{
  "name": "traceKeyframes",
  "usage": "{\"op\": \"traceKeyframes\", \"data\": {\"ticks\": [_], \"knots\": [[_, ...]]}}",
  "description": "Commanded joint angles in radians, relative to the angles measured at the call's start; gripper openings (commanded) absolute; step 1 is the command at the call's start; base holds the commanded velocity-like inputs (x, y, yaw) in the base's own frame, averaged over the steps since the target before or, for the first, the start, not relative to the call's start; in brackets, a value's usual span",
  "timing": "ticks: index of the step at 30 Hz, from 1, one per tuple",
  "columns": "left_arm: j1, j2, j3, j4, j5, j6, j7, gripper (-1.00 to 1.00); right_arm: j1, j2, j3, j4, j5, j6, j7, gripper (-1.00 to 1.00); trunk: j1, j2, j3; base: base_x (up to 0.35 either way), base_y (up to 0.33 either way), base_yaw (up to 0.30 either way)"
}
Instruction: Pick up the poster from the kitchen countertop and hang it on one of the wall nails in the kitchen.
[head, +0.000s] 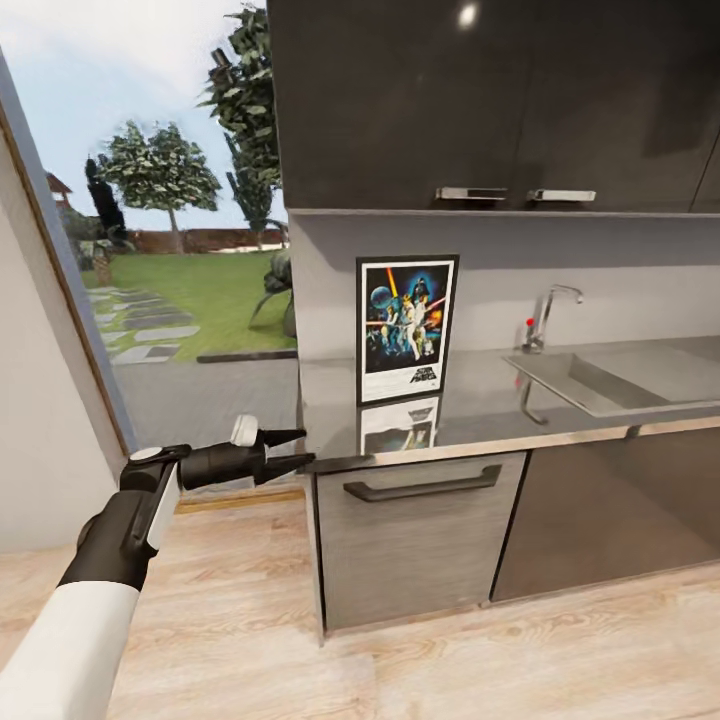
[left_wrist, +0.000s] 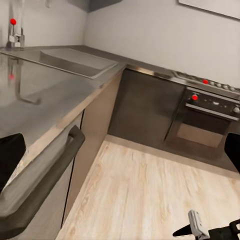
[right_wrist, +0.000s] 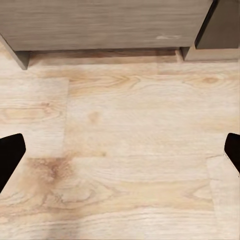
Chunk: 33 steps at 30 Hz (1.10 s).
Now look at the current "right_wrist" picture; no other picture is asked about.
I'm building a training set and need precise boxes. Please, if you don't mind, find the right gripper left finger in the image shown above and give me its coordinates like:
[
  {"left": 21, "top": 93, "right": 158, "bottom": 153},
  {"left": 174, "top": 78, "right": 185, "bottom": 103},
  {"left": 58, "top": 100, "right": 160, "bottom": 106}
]
[{"left": 0, "top": 133, "right": 26, "bottom": 193}]

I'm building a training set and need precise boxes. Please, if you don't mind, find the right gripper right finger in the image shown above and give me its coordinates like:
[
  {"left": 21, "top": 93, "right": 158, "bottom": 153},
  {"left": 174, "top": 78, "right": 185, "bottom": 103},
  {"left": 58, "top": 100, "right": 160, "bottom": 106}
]
[{"left": 224, "top": 133, "right": 240, "bottom": 173}]

